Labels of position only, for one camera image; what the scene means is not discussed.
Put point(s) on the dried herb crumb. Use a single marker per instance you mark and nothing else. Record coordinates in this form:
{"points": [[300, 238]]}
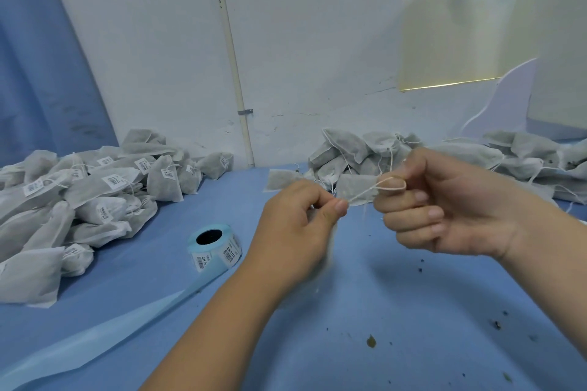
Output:
{"points": [[371, 341]]}

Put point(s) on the grey pipe clamp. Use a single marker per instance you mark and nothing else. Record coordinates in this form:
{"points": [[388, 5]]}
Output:
{"points": [[245, 112]]}

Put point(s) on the white curved board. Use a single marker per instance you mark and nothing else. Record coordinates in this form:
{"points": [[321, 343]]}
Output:
{"points": [[504, 102]]}

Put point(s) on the person's left hand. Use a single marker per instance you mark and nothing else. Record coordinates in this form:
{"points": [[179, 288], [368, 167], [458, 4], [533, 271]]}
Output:
{"points": [[289, 239]]}

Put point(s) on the large beige panel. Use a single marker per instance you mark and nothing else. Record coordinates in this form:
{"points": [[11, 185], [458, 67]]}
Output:
{"points": [[561, 33]]}

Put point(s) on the white wall pipe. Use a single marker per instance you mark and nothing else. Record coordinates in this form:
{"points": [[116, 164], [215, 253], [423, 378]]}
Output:
{"points": [[234, 47]]}

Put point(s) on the person's left forearm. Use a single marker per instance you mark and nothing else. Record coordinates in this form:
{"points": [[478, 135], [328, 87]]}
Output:
{"points": [[202, 345]]}

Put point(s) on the pile of labelled herb bags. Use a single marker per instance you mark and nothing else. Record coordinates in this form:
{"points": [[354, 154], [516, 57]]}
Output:
{"points": [[87, 203]]}

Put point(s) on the blue curtain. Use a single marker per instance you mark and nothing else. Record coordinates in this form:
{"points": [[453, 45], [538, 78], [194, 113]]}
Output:
{"points": [[46, 47]]}

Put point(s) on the pile of unlabelled herb bags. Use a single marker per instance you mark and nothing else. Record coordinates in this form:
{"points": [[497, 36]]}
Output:
{"points": [[440, 162]]}

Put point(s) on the person's right hand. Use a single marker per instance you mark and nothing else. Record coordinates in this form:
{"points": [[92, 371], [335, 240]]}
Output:
{"points": [[454, 207]]}

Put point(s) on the blue label roll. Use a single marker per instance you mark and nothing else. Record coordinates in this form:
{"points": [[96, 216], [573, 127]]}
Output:
{"points": [[211, 247]]}

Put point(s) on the white drawstring pouch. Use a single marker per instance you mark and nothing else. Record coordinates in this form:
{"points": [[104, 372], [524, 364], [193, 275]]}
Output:
{"points": [[367, 189]]}

